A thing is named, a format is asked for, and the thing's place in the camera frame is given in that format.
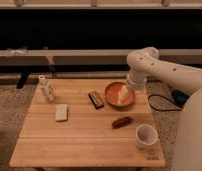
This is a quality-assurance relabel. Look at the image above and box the blue power adapter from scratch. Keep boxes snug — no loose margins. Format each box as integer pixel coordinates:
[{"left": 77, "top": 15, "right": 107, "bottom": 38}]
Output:
[{"left": 172, "top": 90, "right": 189, "bottom": 106}]

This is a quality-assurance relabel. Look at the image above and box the dark chocolate bar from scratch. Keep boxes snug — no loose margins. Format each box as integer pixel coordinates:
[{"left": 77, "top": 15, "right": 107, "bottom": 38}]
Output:
[{"left": 88, "top": 91, "right": 104, "bottom": 109}]

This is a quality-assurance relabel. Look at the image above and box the white sponge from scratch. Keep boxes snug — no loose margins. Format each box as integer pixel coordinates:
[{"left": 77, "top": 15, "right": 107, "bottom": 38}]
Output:
[{"left": 55, "top": 104, "right": 68, "bottom": 122}]

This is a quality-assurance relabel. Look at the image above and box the white plastic bottle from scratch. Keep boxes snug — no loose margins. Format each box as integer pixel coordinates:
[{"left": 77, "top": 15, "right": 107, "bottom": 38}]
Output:
[{"left": 39, "top": 75, "right": 54, "bottom": 102}]

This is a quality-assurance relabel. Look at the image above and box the orange bowl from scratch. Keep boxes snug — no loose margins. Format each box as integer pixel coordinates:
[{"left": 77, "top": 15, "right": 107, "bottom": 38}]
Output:
[{"left": 105, "top": 82, "right": 135, "bottom": 107}]

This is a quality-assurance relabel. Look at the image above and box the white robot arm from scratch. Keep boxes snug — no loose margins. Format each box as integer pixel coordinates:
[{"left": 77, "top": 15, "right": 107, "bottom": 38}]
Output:
[{"left": 126, "top": 47, "right": 202, "bottom": 171}]

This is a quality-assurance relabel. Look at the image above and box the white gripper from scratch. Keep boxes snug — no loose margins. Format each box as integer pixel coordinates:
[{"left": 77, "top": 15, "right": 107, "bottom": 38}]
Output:
[{"left": 118, "top": 75, "right": 146, "bottom": 104}]

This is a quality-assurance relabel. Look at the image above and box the black cable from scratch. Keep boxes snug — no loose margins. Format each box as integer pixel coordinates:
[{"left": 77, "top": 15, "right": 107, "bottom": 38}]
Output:
[{"left": 147, "top": 93, "right": 184, "bottom": 113}]

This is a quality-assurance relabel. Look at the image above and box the white cup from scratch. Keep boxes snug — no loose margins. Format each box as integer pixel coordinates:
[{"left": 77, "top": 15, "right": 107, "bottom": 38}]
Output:
[{"left": 135, "top": 124, "right": 158, "bottom": 149}]

